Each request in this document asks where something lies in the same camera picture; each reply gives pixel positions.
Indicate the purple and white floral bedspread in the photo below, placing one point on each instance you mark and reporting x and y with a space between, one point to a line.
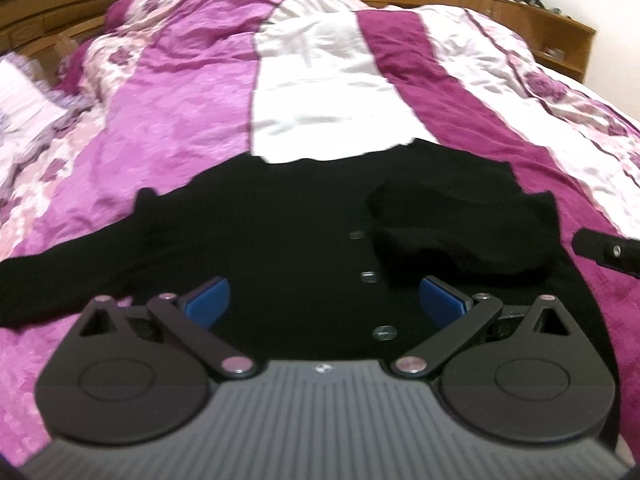
190 110

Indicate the lilac floral pillow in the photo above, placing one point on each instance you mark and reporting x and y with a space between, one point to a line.
25 95

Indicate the black knit cardigan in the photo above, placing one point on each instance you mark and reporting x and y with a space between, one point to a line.
300 240

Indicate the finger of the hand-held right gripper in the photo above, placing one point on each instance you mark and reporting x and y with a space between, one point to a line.
602 250

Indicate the small dark shelf ornament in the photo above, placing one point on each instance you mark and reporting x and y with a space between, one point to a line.
529 0

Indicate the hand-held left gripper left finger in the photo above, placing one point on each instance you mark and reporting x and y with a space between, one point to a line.
207 300

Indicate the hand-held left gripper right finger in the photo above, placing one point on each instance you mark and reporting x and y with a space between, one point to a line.
442 302

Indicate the wooden shelf cabinet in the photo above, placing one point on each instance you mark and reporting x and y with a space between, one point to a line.
540 30

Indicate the carved wooden headboard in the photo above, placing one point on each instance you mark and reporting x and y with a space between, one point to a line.
45 10

